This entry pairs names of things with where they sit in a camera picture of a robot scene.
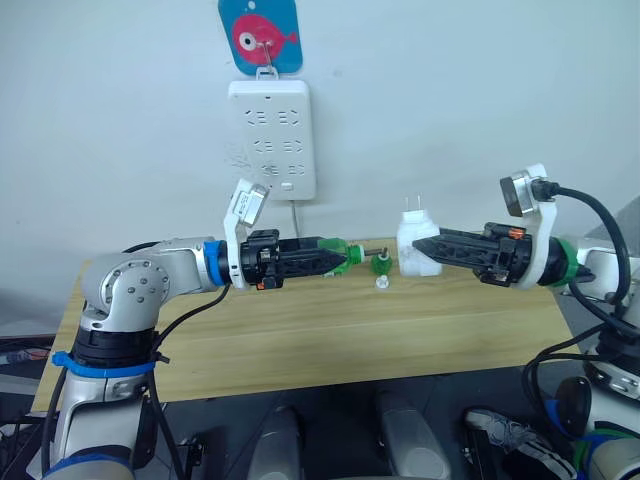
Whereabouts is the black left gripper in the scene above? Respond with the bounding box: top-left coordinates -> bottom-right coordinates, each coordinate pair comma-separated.
238,228 -> 348,292

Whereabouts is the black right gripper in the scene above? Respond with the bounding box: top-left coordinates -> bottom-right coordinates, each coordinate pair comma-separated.
410,222 -> 532,289

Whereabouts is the green repellent liquid bottle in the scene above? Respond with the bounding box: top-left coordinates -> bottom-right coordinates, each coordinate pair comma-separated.
318,236 -> 375,279

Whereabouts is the white mosquito repellent heater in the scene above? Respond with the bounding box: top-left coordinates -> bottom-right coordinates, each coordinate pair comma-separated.
395,195 -> 444,278

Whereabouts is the white power strip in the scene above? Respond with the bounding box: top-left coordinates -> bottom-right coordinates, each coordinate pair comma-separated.
227,79 -> 318,203

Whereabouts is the grey rounded shape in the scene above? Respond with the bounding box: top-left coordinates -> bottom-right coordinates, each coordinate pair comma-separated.
246,403 -> 304,480
374,389 -> 452,480

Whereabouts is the black white patterned shoe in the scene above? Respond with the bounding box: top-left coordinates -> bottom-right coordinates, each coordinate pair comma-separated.
464,408 -> 577,480

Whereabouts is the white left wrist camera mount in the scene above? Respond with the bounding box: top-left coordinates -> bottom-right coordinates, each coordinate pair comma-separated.
222,178 -> 272,292

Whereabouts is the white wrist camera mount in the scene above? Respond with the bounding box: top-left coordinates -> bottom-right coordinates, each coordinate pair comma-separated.
499,162 -> 559,292
222,178 -> 272,292

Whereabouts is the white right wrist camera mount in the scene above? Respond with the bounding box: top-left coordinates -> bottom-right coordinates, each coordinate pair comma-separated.
499,162 -> 559,292

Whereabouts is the metal wall hook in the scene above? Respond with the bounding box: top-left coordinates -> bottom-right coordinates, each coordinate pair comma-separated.
256,39 -> 277,69

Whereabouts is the blue fish wall hook plate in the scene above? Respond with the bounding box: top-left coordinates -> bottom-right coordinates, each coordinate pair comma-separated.
217,0 -> 305,77

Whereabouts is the dark equipment with cables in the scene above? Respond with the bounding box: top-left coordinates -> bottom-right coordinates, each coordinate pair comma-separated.
0,333 -> 57,480

